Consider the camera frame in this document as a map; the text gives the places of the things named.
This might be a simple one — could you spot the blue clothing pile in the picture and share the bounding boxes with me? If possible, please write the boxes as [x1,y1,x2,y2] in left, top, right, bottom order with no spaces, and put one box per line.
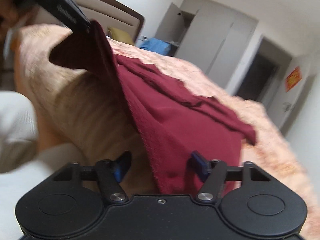
[140,38,171,56]

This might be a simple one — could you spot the red paper door decoration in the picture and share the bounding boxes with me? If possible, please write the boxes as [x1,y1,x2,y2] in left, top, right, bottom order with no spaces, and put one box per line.
[285,66,302,92]

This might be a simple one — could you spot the grey wardrobe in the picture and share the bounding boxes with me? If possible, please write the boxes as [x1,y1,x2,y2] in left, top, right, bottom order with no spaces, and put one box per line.
[155,0,258,88]

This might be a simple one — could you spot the yellow pillow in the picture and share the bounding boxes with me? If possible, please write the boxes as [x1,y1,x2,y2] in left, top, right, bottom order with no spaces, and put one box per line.
[107,27,135,46]

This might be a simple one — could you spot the metal door handle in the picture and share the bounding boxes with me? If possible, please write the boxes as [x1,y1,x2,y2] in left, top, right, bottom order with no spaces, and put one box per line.
[283,102,295,113]

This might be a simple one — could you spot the grey room door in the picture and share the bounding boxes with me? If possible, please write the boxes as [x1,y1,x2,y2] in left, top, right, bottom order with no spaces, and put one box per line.
[267,52,319,137]

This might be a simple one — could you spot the dark red garment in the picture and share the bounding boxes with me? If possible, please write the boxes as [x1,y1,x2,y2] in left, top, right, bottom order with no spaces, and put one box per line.
[49,21,256,194]

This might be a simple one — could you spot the beige padded wooden headboard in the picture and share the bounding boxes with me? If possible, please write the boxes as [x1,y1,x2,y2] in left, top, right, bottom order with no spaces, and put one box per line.
[74,0,144,42]

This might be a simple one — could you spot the floral peach bed quilt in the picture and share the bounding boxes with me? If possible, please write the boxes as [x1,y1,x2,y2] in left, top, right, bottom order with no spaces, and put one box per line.
[108,39,319,239]

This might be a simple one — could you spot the white sleeve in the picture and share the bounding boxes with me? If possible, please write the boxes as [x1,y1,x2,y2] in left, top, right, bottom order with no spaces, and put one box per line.
[1,91,85,239]

